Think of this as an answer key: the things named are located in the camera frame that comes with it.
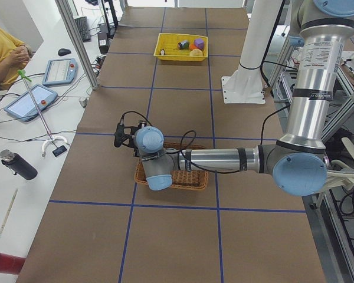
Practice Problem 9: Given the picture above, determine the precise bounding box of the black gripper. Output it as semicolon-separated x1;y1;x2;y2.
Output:
114;119;148;157

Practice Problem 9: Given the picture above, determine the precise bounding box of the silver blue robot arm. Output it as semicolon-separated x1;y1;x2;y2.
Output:
114;1;354;196

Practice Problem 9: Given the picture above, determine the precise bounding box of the brown wicker basket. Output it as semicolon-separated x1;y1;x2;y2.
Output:
135;141;208;191

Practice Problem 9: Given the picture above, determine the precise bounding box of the yellow woven basket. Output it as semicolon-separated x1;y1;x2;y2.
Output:
154;33;208;61

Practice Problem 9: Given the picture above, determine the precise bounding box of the teach pendant tablet far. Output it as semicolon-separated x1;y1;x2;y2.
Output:
42;58;78;87

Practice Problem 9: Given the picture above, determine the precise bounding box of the black computer mouse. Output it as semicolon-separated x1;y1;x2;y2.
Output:
58;48;71;57

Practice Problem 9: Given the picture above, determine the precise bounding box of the small crushed can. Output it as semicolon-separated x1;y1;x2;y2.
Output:
177;40;189;50

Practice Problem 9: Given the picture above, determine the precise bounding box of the toy croissant bread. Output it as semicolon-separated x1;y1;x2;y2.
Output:
189;48;204;57

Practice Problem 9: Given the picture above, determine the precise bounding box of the black water bottle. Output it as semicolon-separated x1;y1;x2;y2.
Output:
0;149;38;180

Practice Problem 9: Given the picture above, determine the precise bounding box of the purple foam block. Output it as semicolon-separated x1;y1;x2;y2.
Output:
194;38;205;50

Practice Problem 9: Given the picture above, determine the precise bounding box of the reacher grabber stick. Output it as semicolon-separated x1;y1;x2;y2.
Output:
18;70;69;157

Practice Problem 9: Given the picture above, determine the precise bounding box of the black keyboard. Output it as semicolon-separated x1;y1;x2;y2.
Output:
74;17;91;42

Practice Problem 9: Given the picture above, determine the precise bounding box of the wooden stick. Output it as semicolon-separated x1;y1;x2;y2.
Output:
0;188;18;238

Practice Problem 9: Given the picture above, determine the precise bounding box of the person in yellow shirt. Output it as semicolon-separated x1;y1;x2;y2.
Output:
0;28;31;90

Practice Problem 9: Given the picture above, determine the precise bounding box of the red cylinder object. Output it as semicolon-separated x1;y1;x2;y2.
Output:
0;252;25;275

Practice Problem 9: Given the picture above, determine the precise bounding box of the aluminium frame post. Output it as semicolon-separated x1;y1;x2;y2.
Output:
55;0;99;90

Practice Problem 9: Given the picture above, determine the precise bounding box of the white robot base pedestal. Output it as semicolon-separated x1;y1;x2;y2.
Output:
221;0;284;104

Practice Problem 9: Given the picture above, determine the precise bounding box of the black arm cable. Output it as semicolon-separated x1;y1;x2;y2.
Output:
119;104;293;175

